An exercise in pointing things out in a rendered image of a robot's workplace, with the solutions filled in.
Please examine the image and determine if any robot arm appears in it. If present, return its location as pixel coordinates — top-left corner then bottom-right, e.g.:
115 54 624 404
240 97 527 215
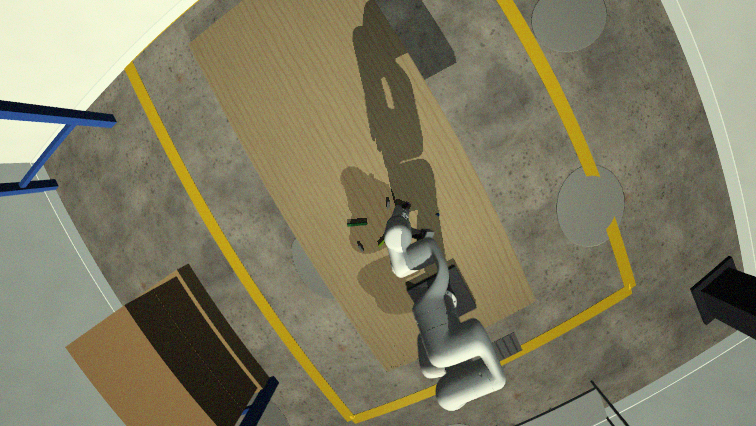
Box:
384 211 506 411

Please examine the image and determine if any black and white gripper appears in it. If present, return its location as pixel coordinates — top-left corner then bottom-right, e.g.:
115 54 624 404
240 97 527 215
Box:
391 204 409 220

